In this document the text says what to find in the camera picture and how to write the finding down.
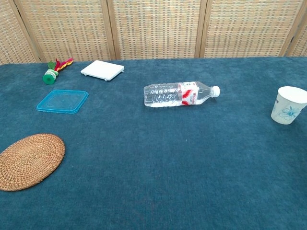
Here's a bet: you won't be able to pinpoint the clear water bottle red label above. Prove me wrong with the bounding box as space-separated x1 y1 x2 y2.
143 81 221 108

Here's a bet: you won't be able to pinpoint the feather shuttlecock green base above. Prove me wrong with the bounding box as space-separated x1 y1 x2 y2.
42 57 74 85

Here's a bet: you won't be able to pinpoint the woven bamboo folding screen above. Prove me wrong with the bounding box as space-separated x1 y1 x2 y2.
0 0 307 66

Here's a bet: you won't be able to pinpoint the blue carpet table cloth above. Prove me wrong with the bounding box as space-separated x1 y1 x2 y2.
0 57 307 230

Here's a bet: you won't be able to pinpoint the white square plastic lid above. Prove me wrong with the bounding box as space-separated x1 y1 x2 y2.
80 60 125 82

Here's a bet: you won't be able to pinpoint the white paper cup blue flowers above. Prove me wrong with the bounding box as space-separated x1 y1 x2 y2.
271 86 307 126

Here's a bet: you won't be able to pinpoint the blue transparent plastic lid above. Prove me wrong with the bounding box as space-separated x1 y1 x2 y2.
36 89 90 115

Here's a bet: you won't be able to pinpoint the brown woven rattan coaster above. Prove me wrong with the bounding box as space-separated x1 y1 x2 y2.
0 133 66 192

